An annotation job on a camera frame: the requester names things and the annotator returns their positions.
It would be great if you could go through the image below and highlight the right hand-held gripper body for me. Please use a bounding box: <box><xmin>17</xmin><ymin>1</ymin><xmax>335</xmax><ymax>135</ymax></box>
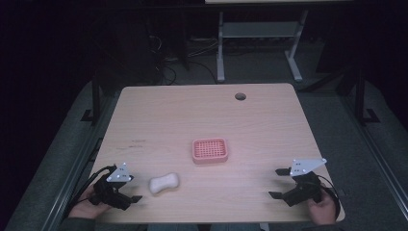
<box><xmin>282</xmin><ymin>158</ymin><xmax>328</xmax><ymax>208</ymax></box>

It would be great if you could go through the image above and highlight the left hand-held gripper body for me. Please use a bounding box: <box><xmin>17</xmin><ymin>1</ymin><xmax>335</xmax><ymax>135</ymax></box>
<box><xmin>89</xmin><ymin>162</ymin><xmax>135</xmax><ymax>212</ymax></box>

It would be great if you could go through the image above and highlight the person's right hand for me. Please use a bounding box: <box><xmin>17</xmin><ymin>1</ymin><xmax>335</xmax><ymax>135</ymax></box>
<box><xmin>307</xmin><ymin>188</ymin><xmax>339</xmax><ymax>226</ymax></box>

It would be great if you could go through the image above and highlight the person's left hand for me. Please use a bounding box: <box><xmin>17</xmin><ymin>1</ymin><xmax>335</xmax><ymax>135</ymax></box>
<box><xmin>68</xmin><ymin>184</ymin><xmax>112</xmax><ymax>219</ymax></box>

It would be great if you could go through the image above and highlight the white soap bar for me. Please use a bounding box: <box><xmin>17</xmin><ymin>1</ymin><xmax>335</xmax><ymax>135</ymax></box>
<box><xmin>148</xmin><ymin>171</ymin><xmax>181</xmax><ymax>195</ymax></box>

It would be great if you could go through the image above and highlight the pink soap dish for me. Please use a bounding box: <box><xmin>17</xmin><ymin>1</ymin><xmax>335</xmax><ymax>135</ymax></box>
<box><xmin>191</xmin><ymin>137</ymin><xmax>230</xmax><ymax>166</ymax></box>

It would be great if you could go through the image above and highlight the black metal stand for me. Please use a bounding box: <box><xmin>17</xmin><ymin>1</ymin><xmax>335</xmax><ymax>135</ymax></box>
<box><xmin>353</xmin><ymin>67</ymin><xmax>381</xmax><ymax>127</ymax></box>
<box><xmin>80</xmin><ymin>76</ymin><xmax>102</xmax><ymax>127</ymax></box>

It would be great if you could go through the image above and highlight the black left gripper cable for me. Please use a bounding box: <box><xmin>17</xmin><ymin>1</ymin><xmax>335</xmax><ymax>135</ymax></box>
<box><xmin>65</xmin><ymin>165</ymin><xmax>117</xmax><ymax>213</ymax></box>

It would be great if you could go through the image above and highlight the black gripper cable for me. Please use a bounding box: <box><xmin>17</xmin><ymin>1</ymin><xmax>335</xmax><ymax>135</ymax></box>
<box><xmin>309</xmin><ymin>172</ymin><xmax>342</xmax><ymax>220</ymax></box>
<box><xmin>65</xmin><ymin>165</ymin><xmax>117</xmax><ymax>213</ymax></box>

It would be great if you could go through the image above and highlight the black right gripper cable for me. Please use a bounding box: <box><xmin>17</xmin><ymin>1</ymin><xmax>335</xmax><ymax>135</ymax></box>
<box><xmin>309</xmin><ymin>172</ymin><xmax>342</xmax><ymax>220</ymax></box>

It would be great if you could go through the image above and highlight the grey metal rail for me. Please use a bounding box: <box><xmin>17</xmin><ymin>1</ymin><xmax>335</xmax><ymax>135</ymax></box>
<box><xmin>340</xmin><ymin>94</ymin><xmax>408</xmax><ymax>210</ymax></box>
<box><xmin>40</xmin><ymin>92</ymin><xmax>114</xmax><ymax>231</ymax></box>

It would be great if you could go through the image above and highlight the bundle of floor cables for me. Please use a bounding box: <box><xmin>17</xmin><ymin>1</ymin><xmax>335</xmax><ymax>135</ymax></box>
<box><xmin>145</xmin><ymin>33</ymin><xmax>220</xmax><ymax>87</ymax></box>

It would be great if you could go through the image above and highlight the white metal table frame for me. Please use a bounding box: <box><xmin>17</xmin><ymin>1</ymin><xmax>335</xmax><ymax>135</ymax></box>
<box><xmin>216</xmin><ymin>9</ymin><xmax>310</xmax><ymax>84</ymax></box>

